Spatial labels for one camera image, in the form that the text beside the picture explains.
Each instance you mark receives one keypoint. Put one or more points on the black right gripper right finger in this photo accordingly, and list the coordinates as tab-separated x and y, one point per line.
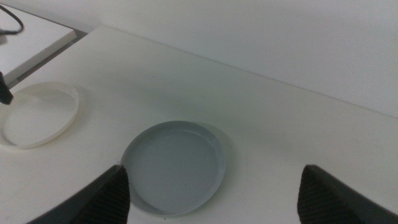
326	202

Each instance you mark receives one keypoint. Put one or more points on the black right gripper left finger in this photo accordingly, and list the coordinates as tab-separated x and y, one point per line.
109	199

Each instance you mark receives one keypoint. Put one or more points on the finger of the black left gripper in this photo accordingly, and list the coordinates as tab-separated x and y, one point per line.
4	91

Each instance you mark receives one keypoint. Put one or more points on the white shallow bowl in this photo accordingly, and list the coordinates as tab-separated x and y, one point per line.
40	118

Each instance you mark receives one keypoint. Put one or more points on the pale blue shallow bowl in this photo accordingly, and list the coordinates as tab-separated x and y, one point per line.
174	165

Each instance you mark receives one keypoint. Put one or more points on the white side table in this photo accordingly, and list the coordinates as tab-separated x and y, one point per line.
37	40

